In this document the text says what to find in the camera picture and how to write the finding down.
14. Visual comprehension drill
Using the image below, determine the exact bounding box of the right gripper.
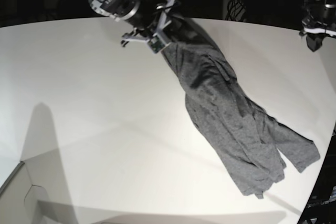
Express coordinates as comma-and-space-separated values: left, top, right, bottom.
121, 0, 181, 47

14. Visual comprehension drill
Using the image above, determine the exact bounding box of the grey t-shirt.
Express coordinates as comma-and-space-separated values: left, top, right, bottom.
162, 18, 320, 198

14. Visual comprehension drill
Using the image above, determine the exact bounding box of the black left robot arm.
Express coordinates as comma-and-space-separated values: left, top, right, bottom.
299, 0, 335, 52

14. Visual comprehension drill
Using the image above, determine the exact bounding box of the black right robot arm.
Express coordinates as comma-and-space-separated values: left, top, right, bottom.
88, 0, 181, 53

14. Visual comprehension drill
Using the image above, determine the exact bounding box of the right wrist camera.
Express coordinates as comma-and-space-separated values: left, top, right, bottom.
148, 37, 168, 54

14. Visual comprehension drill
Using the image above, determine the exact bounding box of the black cable bundle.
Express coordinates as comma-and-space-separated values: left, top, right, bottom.
227, 0, 247, 22

